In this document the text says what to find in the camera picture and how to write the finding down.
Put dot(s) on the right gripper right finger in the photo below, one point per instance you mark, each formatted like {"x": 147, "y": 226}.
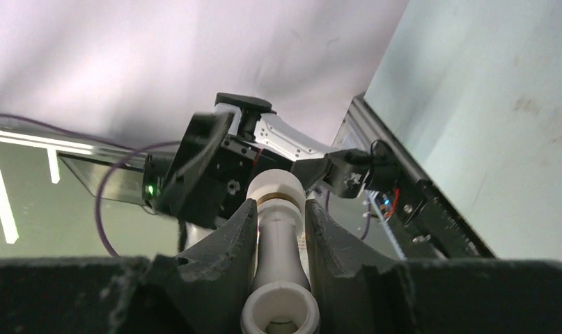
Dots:
{"x": 355, "y": 286}

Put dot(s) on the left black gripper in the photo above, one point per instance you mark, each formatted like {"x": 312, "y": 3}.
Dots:
{"x": 208, "y": 176}

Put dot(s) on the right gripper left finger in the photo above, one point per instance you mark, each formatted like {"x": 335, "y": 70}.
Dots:
{"x": 206, "y": 288}

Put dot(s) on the white elbow fitting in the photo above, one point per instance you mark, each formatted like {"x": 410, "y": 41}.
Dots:
{"x": 277, "y": 184}

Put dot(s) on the white plastic faucet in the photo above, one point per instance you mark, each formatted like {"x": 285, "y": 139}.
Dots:
{"x": 281, "y": 300}

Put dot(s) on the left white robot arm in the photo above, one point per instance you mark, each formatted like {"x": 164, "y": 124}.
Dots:
{"x": 345, "y": 173}

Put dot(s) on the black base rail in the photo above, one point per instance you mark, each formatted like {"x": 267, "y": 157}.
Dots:
{"x": 424, "y": 224}

